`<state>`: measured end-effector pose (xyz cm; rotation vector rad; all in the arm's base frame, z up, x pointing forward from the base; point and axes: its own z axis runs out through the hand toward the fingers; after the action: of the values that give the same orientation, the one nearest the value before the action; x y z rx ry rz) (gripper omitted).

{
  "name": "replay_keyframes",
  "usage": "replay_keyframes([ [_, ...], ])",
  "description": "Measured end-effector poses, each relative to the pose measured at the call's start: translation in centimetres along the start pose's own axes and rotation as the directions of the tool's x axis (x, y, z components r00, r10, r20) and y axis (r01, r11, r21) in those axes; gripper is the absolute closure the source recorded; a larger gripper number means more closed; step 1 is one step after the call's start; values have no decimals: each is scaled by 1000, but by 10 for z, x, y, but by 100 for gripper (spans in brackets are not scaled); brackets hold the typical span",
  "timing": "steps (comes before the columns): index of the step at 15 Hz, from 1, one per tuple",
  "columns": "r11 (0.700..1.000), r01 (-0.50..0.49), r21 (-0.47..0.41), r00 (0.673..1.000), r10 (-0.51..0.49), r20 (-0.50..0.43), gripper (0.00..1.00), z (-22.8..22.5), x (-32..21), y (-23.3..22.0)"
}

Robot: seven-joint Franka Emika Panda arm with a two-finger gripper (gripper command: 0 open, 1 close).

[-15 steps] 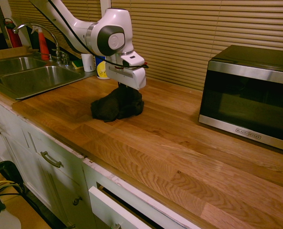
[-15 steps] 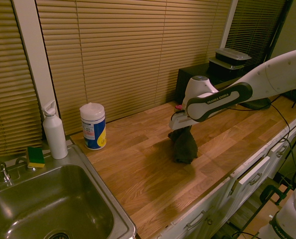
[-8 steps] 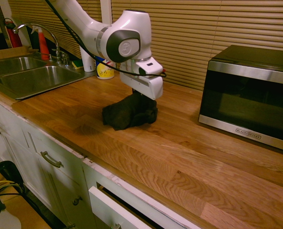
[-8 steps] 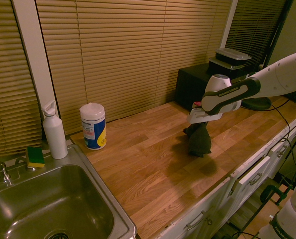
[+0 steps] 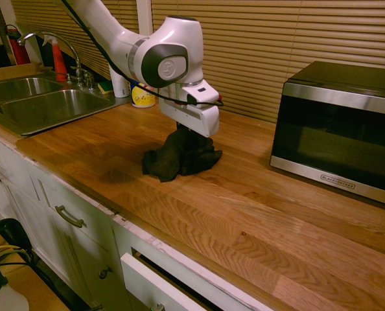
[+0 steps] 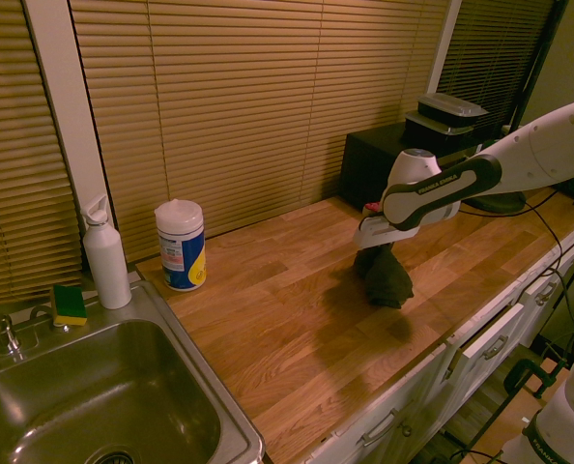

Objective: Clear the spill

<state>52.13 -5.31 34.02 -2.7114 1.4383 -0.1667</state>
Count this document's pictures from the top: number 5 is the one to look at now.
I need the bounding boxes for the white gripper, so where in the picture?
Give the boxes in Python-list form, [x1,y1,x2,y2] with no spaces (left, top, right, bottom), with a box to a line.
[159,97,220,138]

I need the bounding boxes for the dark cloth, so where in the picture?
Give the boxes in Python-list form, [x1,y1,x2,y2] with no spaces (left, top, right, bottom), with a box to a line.
[141,127,223,183]

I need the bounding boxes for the yellow wipes canister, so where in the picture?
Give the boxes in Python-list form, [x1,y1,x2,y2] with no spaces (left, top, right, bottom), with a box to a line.
[129,80,157,109]

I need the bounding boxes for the white plastic bottle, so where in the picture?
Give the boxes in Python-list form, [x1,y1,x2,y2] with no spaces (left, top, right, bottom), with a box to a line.
[108,62,130,99]

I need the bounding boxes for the yellow green sponge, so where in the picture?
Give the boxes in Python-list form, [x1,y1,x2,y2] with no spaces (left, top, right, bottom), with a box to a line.
[97,80,114,96]

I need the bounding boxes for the wide beige window blind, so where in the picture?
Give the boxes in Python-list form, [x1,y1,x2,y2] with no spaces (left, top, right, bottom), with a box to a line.
[150,0,385,124]

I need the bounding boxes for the narrow beige window blind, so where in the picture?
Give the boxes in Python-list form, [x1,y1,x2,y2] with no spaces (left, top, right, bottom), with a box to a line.
[10,0,140,80]

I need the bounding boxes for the chrome gooseneck faucet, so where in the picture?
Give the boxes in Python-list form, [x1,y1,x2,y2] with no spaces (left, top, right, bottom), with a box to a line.
[17,31,95,91]

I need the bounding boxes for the stainless steel double sink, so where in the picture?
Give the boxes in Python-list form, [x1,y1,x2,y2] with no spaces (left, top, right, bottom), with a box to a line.
[0,75,117,137]

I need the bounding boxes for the red spray bottle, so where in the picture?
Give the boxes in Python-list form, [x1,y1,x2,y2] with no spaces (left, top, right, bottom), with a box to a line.
[42,34,69,83]

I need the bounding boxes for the black steel microwave oven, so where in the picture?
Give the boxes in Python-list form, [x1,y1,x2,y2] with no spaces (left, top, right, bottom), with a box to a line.
[269,60,385,209]

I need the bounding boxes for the white open drawer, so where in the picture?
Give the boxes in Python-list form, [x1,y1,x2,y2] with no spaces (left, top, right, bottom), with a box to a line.
[120,252,215,311]

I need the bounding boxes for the white kitchen cabinet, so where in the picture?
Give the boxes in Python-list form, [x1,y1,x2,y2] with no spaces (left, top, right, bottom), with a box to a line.
[0,128,264,311]

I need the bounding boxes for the red fire extinguisher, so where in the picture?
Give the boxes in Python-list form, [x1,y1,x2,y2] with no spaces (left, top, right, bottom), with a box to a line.
[5,24,32,66]

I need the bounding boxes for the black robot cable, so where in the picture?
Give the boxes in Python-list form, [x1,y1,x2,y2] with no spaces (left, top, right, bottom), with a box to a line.
[60,0,226,108]

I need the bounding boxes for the metal bar cabinet handle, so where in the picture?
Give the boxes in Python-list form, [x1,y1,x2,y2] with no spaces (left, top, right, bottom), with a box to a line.
[54,204,87,229]

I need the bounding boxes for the black metal stand frame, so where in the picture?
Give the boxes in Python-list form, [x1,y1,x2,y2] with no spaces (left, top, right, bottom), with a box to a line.
[0,218,35,264]

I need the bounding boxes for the yellow cable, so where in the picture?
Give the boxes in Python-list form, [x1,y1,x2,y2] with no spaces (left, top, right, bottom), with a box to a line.
[0,244,25,257]

